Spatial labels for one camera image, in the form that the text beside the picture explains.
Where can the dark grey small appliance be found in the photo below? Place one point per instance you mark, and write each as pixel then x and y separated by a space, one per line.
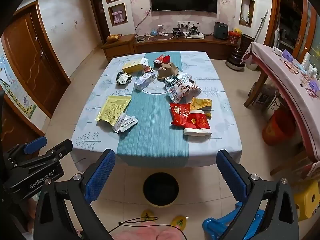
pixel 220 30

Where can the orange plastic bucket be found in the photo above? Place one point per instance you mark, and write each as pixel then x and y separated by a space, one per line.
pixel 278 128

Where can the red basket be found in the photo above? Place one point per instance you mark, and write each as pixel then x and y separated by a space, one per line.
pixel 235 38

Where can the small brown red wrapper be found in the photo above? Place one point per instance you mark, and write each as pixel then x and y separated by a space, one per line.
pixel 148 69

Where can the red foil-lined packet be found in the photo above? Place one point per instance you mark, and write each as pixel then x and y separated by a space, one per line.
pixel 163 59

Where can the pink printed tablecloth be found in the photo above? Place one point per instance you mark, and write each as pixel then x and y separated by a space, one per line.
pixel 287 80

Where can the white red snack bag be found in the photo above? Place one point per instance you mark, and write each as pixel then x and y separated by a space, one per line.
pixel 187 85

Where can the black waste bin yellow rim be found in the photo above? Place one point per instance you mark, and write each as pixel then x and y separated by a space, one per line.
pixel 161 188

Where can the yellow snack packet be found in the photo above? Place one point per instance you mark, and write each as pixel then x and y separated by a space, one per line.
pixel 201 103

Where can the brown paper pulp cup holder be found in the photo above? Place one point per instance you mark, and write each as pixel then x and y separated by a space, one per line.
pixel 167 71

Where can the pink dumbbells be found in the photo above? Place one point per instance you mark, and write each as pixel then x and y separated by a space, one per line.
pixel 117 17

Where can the white set-top box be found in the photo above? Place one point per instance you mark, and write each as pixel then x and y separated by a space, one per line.
pixel 194 36

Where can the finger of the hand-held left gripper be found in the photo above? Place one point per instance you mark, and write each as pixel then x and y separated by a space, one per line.
pixel 60 150
pixel 35 146

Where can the white wall socket strip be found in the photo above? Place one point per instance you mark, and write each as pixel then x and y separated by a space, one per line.
pixel 188 23

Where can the dark stacked ceramic pot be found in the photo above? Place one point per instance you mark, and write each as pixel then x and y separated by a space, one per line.
pixel 236 58

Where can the blue plastic stool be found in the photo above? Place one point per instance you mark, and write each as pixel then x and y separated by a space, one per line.
pixel 220 226

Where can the crumpled silver foil wrapper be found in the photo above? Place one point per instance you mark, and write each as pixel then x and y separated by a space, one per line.
pixel 123 78

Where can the white bottles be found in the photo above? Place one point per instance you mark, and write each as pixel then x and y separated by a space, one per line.
pixel 310 63

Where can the fruit bowl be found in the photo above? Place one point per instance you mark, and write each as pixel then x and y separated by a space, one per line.
pixel 114 38

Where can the small white printed packet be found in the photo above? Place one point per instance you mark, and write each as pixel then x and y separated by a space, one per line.
pixel 126 123

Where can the leaf-print tablecloth with teal stripe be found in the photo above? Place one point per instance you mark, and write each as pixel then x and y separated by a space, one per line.
pixel 152 130

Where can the white and blue carton box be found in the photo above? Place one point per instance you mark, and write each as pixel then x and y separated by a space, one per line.
pixel 143 82

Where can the yellow plastic stool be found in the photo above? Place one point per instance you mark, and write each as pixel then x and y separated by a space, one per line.
pixel 306 201

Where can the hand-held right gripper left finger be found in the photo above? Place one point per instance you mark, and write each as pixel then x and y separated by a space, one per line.
pixel 100 177

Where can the small blue teapot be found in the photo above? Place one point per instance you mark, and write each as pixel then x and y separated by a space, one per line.
pixel 154 32

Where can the long grey rod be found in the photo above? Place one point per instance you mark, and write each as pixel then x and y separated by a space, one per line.
pixel 261 25

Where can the flat gold printed packet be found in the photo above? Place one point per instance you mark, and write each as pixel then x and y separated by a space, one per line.
pixel 113 108

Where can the children's wall chart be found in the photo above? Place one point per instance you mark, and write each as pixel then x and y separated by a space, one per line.
pixel 17 92

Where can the yellow slipper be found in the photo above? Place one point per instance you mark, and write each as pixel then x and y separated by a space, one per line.
pixel 147 217
pixel 178 222

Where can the red orange snack packet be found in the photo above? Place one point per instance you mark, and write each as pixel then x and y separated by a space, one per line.
pixel 179 113

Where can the white blue snack bag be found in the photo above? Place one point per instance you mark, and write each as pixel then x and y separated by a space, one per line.
pixel 175 93

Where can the white cup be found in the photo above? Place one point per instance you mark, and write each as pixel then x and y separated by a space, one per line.
pixel 277 50

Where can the low wooden side cabinet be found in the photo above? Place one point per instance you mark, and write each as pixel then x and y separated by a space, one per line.
pixel 118 48

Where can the green and tan milk carton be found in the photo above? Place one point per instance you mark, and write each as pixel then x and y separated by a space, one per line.
pixel 170 79

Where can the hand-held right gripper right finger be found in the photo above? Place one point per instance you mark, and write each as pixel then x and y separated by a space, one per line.
pixel 231 177

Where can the brown wooden door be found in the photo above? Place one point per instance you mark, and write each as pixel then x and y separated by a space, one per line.
pixel 30 60

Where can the yellow and white cardboard box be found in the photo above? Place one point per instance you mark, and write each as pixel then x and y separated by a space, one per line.
pixel 132 68

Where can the red packet with white base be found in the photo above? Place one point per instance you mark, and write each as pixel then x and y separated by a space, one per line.
pixel 198 123

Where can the long wooden television cabinet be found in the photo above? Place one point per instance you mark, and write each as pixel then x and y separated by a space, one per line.
pixel 187 46

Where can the dark square bin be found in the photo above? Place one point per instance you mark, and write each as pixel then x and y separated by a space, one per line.
pixel 247 43

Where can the pink fleece pants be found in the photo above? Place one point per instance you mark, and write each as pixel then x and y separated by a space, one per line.
pixel 150 233

